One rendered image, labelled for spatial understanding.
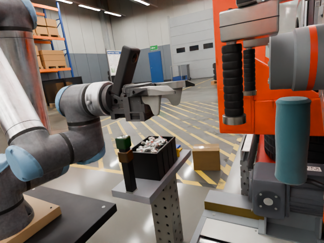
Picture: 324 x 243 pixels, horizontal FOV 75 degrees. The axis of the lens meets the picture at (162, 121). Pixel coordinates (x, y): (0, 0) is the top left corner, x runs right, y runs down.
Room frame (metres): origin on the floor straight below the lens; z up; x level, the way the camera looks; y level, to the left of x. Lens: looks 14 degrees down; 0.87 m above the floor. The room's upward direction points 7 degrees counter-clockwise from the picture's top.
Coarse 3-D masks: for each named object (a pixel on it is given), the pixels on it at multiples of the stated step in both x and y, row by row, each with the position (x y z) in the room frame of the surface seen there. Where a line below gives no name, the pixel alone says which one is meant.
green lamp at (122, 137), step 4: (120, 136) 0.70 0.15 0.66; (124, 136) 0.69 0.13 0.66; (128, 136) 0.69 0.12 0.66; (116, 140) 0.68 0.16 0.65; (120, 140) 0.67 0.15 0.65; (124, 140) 0.67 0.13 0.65; (128, 140) 0.69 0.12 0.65; (116, 144) 0.68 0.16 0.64; (120, 144) 0.68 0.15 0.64; (124, 144) 0.67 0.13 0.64; (128, 144) 0.68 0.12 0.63; (120, 148) 0.68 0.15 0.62; (124, 148) 0.67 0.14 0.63
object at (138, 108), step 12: (132, 84) 0.52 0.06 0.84; (144, 84) 0.48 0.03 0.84; (108, 96) 0.52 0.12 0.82; (120, 96) 0.51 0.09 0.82; (132, 96) 0.47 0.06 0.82; (108, 108) 0.51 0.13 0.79; (120, 108) 0.51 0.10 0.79; (132, 108) 0.48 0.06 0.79; (144, 108) 0.46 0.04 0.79; (132, 120) 0.47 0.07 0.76; (144, 120) 0.46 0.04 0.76
